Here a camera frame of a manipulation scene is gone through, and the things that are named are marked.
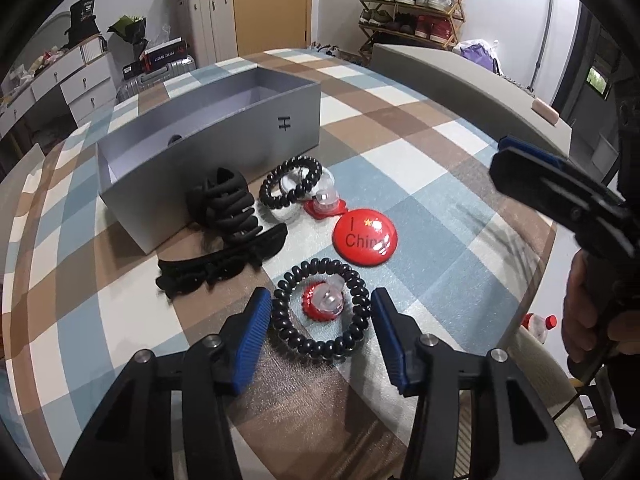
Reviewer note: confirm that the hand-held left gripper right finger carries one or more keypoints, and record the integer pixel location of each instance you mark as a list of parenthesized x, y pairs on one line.
[(392, 342)]

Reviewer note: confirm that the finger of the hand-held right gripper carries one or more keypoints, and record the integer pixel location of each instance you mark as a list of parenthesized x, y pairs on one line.
[(525, 170), (510, 143)]

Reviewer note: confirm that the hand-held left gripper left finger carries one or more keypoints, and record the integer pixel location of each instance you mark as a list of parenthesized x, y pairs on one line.
[(250, 342)]

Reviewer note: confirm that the red round pin badge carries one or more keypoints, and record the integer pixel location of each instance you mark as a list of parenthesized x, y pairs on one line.
[(360, 240)]

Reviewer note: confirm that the black hair claw clip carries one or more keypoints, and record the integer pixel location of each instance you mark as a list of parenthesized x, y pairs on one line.
[(220, 205)]

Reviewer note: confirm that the grey cardboard box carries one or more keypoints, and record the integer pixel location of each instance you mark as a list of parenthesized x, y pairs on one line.
[(225, 160)]

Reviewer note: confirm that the person's right hand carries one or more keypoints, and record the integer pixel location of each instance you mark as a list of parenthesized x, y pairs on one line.
[(580, 310)]

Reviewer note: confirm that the small pink case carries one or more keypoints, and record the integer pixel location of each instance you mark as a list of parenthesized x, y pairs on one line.
[(545, 110)]

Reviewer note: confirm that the purple bag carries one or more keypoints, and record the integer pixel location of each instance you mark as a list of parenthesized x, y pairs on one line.
[(475, 52)]

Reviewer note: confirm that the long black pole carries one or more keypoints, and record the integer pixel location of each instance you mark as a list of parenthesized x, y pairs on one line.
[(545, 35)]

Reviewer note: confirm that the plastic bottle with red cap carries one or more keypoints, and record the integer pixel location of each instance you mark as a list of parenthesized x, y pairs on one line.
[(537, 327)]

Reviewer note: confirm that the wooden shoe rack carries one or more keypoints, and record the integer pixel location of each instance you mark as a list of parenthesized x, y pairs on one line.
[(364, 12)]

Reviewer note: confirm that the wooden door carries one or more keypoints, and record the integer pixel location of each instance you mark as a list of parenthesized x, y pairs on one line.
[(270, 5)]

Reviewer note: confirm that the silver suitcase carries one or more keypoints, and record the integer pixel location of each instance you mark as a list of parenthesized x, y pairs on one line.
[(165, 74)]

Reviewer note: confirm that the black box with red print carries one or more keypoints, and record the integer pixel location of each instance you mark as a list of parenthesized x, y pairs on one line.
[(165, 55)]

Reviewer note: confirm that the white dresser with drawers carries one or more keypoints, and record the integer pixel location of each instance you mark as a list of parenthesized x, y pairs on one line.
[(90, 85)]

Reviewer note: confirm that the white suitcase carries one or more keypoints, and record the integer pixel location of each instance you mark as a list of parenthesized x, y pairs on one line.
[(210, 30)]

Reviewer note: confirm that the dark green bouquet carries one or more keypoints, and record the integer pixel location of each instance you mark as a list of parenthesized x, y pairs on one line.
[(130, 30)]

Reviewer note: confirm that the clutter pile on dresser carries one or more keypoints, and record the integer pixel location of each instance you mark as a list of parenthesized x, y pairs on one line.
[(40, 62)]

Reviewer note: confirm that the black paper bag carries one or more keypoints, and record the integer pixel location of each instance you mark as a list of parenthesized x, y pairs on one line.
[(82, 20)]

